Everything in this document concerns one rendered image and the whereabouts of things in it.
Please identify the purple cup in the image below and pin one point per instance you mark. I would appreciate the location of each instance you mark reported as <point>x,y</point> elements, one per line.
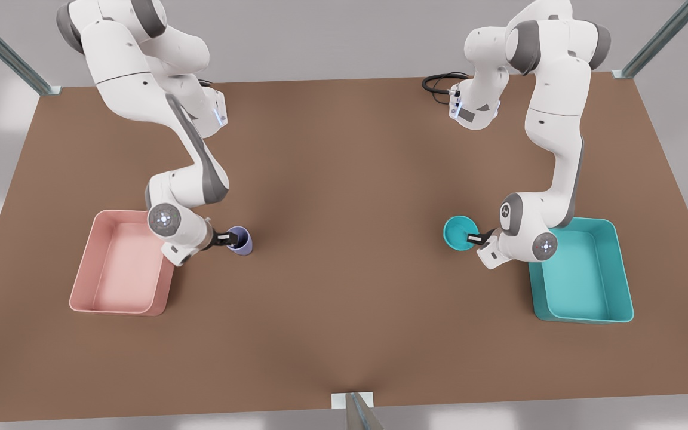
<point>241,240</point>

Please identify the teal bowl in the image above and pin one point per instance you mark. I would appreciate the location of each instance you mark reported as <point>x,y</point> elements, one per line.
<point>461,233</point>

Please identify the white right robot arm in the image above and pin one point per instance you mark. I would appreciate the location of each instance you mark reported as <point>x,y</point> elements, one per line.
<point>135,83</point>

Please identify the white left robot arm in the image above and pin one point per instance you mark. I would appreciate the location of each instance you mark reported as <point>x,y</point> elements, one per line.
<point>556,119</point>

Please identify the pink box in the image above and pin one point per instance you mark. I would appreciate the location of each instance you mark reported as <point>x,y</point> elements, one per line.
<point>123,263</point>

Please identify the teal box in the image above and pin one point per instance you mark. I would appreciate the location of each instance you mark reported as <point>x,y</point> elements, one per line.
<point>583,272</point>

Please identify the silver frame post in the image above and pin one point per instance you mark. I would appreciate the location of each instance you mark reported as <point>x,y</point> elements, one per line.
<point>657,39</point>
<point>357,412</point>
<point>6,51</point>

